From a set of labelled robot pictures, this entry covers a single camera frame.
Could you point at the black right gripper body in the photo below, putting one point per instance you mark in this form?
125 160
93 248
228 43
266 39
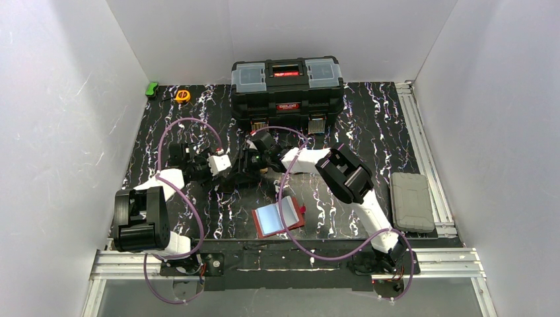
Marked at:
244 168

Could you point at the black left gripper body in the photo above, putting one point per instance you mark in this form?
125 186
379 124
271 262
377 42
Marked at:
203 170

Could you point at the red leather card holder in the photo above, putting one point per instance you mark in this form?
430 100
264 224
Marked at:
269 221

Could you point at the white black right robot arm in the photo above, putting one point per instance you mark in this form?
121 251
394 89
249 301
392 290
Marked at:
346 176

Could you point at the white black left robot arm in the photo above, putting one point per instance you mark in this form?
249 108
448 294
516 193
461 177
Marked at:
141 222

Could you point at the drill bit set case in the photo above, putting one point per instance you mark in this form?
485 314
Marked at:
258 125

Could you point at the black plastic toolbox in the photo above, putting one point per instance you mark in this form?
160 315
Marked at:
286 92

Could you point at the orange tape measure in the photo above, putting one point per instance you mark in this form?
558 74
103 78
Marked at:
182 96

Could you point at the green small object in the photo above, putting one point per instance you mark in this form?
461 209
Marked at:
151 90

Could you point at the grey plastic case lid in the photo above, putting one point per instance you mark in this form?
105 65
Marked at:
412 210

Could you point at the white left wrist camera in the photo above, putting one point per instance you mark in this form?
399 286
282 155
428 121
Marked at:
218 162

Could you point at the black base rail with bracket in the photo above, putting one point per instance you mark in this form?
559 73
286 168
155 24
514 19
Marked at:
279 264

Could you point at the aluminium frame rail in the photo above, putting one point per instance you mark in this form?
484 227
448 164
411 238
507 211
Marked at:
450 258

